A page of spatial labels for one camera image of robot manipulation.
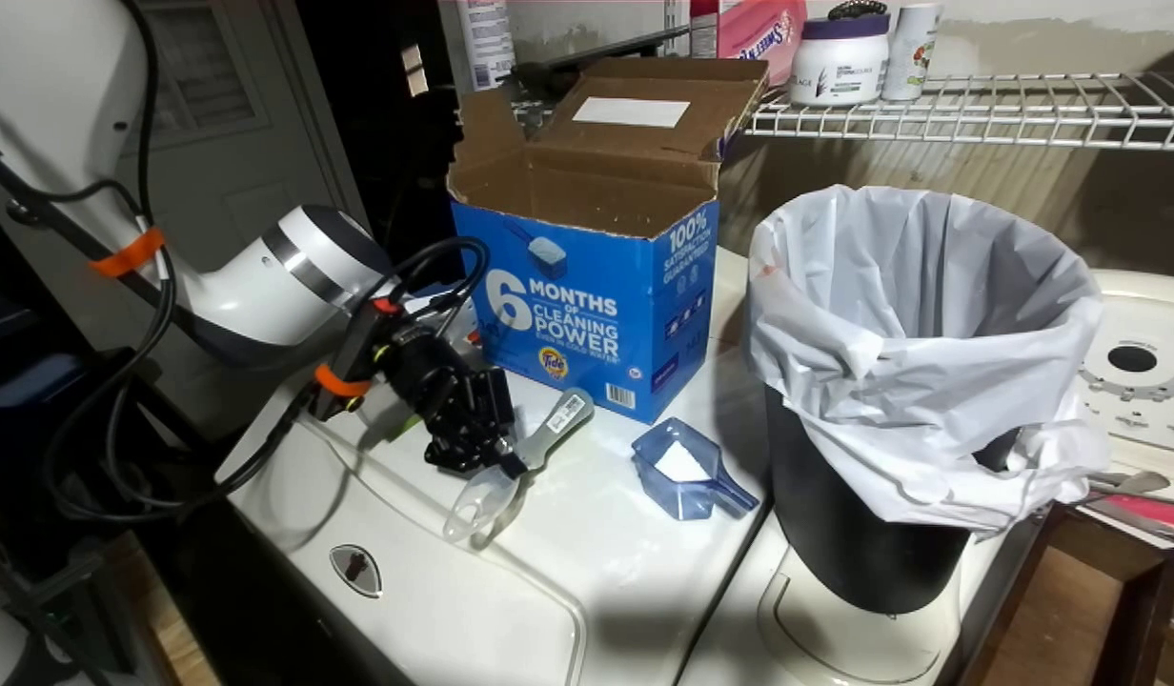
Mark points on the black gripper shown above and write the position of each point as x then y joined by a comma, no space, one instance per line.
464,406

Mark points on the clear plastic brush handle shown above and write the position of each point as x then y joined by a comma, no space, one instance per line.
491,501

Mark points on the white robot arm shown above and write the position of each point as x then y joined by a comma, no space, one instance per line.
77,100

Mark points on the blue orange detergent box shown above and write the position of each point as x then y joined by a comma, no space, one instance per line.
604,222

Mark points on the white lotion bottle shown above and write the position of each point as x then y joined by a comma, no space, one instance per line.
491,45

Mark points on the black trash bin white liner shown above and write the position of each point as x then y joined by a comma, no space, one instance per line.
919,359

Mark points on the pink container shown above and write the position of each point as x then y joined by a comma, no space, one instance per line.
754,31

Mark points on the white jar purple lid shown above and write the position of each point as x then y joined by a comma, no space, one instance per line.
840,62

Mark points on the white dryer control panel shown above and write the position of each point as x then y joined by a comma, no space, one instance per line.
1131,368

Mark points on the white wire shelf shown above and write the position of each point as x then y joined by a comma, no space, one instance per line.
1111,114

